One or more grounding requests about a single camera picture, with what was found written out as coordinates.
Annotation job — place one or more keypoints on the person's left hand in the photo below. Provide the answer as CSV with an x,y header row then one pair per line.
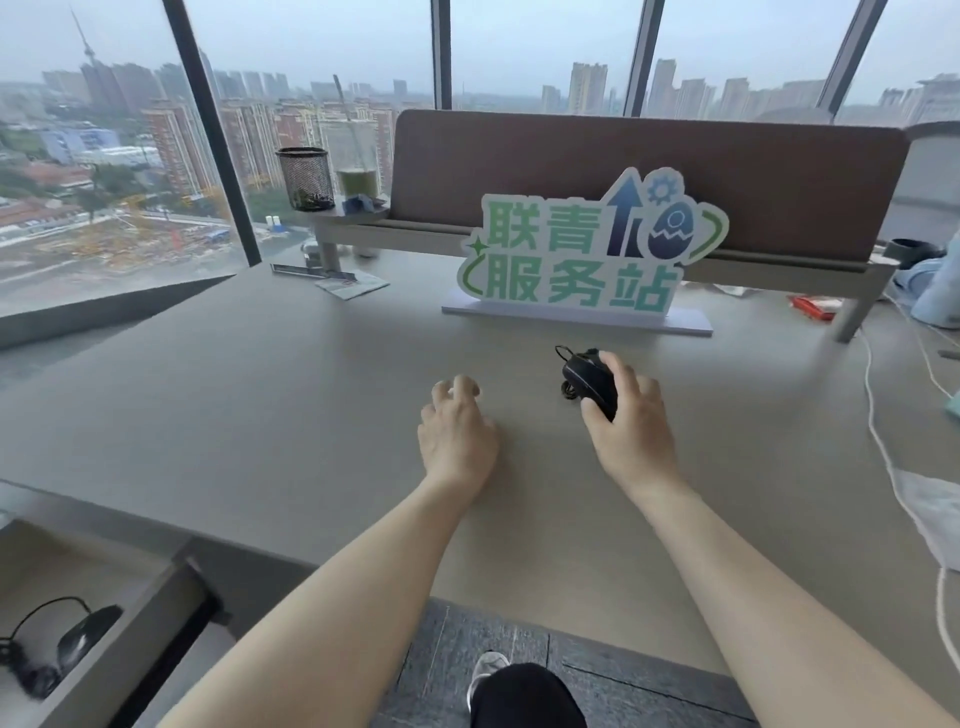
x,y
457,442

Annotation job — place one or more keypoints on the person's right hand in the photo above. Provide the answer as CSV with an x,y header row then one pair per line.
x,y
637,442

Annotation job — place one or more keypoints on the person's left fingers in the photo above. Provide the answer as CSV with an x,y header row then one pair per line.
x,y
457,390

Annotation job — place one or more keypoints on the person's right thumb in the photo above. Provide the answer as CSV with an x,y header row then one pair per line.
x,y
594,424

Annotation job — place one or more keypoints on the person's right forearm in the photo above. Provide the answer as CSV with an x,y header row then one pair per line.
x,y
757,592

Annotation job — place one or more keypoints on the person's left forearm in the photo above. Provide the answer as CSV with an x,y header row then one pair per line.
x,y
322,622

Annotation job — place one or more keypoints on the white paper leaflet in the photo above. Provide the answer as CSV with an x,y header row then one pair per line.
x,y
352,286

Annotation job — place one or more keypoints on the green and white standing sign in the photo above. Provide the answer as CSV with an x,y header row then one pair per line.
x,y
570,262

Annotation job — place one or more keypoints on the dark flat ruler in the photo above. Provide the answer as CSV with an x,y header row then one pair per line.
x,y
307,271

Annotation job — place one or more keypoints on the blue crumpled wrapper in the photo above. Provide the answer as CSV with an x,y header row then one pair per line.
x,y
364,204

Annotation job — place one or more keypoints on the clear cup with green drink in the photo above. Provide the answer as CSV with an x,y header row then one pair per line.
x,y
358,169

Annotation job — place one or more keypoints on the red snack packet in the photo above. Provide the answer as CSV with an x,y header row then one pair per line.
x,y
816,307

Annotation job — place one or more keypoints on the black mesh pen holder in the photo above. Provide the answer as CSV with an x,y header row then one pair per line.
x,y
306,180

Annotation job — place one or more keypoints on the brown desk divider panel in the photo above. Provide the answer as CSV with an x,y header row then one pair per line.
x,y
600,161

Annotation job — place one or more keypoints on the person's grey shoe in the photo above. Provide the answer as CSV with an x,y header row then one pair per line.
x,y
486,671

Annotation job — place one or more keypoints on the person's black trouser leg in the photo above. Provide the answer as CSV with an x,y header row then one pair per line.
x,y
525,697

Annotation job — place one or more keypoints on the light blue face mask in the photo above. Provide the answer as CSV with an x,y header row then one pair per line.
x,y
934,510

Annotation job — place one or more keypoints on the teal small object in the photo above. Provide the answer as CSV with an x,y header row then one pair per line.
x,y
953,409

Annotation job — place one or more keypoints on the black round device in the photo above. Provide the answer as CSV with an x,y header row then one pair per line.
x,y
911,251

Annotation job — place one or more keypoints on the light blue kettle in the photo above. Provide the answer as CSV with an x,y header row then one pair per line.
x,y
937,289

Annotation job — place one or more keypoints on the open grey desk drawer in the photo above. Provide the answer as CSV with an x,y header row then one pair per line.
x,y
112,637

